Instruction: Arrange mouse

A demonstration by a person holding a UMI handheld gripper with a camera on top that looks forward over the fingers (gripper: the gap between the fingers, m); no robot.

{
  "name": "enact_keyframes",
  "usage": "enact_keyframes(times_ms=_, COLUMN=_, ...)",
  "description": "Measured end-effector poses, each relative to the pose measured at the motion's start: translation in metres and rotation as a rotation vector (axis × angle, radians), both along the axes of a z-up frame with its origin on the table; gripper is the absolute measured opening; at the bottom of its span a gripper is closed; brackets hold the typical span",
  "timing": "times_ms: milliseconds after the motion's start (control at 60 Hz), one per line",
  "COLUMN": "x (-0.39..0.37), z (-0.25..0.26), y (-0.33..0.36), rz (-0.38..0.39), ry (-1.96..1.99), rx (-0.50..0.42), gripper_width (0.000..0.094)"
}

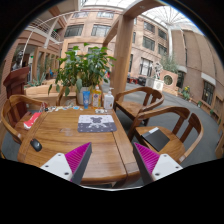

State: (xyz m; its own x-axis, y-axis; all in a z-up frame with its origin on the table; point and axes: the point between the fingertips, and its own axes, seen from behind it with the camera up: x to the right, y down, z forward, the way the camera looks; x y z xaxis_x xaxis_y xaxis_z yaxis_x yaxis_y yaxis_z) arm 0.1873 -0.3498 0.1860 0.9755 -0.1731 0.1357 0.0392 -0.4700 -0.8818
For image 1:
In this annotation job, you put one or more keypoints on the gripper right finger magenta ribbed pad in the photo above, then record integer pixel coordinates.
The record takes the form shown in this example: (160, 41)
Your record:
(153, 166)

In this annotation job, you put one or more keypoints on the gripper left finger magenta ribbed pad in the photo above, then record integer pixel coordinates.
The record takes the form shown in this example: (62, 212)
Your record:
(70, 166)

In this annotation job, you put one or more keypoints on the black computer mouse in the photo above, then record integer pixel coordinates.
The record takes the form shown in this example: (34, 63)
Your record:
(36, 145)

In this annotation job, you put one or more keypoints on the grey patterned mouse pad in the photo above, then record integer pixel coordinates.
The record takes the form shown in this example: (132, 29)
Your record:
(96, 123)

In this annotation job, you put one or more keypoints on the black notebook on chair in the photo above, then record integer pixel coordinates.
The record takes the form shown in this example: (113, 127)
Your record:
(156, 138)

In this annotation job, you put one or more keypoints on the wooden table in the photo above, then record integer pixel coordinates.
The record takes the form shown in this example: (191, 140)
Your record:
(111, 160)

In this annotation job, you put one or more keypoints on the wooden armchair near right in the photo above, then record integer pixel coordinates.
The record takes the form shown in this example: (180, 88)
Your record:
(185, 136)

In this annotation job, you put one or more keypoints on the wooden armchair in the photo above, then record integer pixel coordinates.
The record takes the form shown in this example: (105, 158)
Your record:
(153, 98)
(185, 136)
(15, 112)

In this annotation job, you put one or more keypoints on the red and white object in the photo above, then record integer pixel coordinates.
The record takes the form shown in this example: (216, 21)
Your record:
(28, 124)

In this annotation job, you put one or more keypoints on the wooden armchair far right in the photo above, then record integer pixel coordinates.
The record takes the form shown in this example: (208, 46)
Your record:
(153, 98)

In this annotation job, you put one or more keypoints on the blue tube container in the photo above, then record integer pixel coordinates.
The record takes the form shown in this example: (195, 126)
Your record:
(86, 95)

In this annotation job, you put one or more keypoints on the yellow bottle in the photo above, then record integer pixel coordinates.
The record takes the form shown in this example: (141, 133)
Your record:
(96, 97)

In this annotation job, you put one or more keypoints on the clear pump sanitizer bottle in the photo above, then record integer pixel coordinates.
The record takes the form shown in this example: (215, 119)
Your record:
(108, 100)

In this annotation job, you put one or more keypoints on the wooden armchair left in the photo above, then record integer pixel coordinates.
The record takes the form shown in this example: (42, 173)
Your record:
(15, 112)

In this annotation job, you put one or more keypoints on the green potted plant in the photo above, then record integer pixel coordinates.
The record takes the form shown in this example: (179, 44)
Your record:
(82, 71)

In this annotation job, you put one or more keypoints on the large wooden pillar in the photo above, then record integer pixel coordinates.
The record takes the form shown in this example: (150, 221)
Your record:
(122, 30)

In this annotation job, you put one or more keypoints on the white statue on pedestal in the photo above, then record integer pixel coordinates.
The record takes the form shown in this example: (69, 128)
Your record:
(154, 81)

